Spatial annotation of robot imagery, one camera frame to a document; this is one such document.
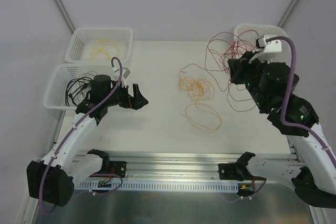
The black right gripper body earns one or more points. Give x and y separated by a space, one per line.
242 65

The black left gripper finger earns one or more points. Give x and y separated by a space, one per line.
137 96
139 102

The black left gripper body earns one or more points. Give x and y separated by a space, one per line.
130 98

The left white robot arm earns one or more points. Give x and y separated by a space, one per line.
54 178

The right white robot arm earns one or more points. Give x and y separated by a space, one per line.
314 182

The white solid tub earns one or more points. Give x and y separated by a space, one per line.
250 32

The white perforated basket far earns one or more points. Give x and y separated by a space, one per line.
100 44

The white perforated basket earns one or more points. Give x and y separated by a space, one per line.
100 44
69 83

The white perforated basket near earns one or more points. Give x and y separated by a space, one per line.
69 83

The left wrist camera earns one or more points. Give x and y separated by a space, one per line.
116 73

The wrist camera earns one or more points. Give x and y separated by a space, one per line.
116 73
267 47

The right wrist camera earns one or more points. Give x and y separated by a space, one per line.
267 47

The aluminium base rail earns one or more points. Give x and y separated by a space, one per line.
183 167

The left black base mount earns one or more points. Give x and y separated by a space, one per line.
114 167

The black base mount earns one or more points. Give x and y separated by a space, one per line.
232 171
114 167

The white slotted cable duct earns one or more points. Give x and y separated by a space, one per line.
138 185

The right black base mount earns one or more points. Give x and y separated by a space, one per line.
232 171

